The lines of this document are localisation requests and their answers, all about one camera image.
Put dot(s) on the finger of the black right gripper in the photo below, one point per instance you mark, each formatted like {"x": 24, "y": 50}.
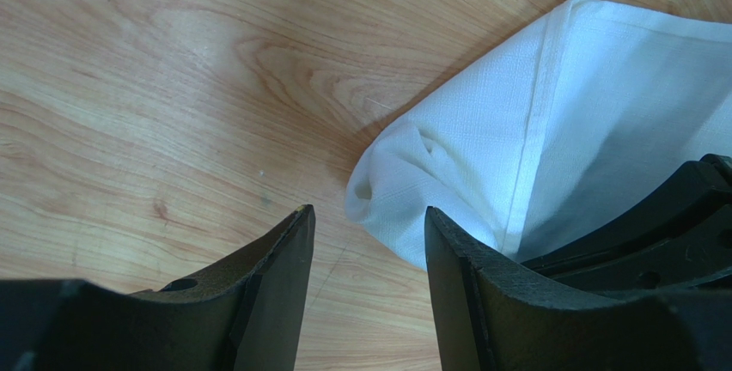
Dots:
{"x": 678, "y": 237}

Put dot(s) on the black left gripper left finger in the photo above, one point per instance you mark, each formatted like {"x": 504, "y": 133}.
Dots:
{"x": 243, "y": 312}

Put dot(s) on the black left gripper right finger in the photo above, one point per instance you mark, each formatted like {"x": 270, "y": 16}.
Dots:
{"x": 492, "y": 313}

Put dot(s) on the white cloth napkin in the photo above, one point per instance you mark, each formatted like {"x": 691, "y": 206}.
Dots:
{"x": 554, "y": 133}

